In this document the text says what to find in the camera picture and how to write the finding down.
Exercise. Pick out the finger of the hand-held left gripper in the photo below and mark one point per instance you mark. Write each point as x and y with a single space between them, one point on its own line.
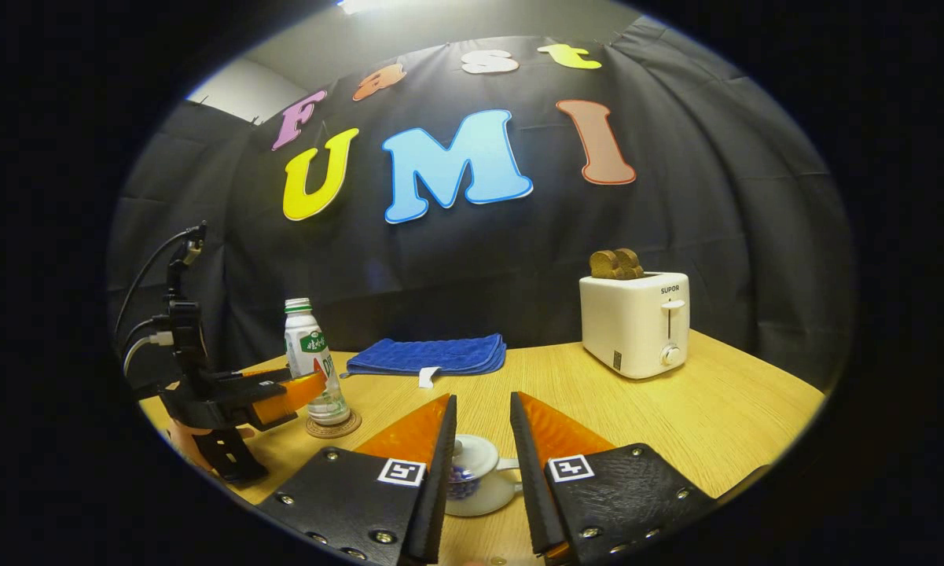
271 374
295 397

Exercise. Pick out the white blue-flowered teacup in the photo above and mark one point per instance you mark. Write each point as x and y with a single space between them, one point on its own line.
479 499

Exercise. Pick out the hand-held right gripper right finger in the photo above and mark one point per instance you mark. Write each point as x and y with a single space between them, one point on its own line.
530 487

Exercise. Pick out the round wooden coaster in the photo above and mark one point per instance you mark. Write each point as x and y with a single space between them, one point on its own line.
344 429

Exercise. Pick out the folded blue towel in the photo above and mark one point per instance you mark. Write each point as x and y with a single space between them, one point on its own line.
432 354

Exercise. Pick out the white plastic water bottle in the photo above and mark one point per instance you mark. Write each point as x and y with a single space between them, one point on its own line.
313 362

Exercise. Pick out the brown toast slice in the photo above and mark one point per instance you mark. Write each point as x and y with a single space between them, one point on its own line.
630 263
602 266

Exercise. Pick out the white toaster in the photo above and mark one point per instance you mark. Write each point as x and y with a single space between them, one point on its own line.
629 330

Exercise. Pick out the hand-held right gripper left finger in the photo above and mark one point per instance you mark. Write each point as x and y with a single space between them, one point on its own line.
432 487

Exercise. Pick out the white teacup lid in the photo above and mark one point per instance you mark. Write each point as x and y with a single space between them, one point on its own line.
475 454

